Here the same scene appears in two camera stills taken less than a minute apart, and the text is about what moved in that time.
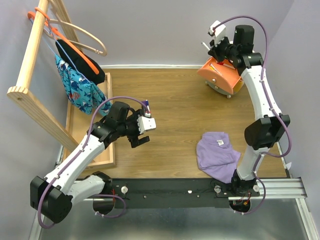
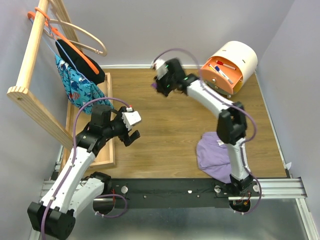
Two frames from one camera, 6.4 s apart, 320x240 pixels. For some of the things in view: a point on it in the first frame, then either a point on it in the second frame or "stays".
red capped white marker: x=226 y=65 stays
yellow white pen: x=213 y=68 stays
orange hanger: x=62 y=37 stays
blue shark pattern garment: x=85 y=95 stays
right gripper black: x=214 y=49 -> x=159 y=87
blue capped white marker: x=147 y=104 -> x=218 y=70
